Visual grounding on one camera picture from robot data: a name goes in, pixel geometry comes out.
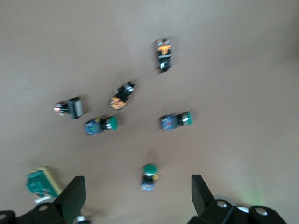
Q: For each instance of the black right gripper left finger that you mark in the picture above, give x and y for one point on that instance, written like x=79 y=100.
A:
x=67 y=203

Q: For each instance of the orange black selector switch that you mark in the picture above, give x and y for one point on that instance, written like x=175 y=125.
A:
x=116 y=102
x=164 y=50

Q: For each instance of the black switch red contact block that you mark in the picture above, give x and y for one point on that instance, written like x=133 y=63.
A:
x=74 y=108

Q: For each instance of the brown paper table cover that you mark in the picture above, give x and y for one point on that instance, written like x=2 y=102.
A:
x=210 y=93

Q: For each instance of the green load switch white lever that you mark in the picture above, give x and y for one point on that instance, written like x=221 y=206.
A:
x=37 y=184

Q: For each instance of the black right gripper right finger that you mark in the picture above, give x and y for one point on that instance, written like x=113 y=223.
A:
x=203 y=200

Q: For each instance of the green push button switch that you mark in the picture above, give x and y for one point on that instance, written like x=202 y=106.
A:
x=93 y=126
x=149 y=170
x=169 y=121

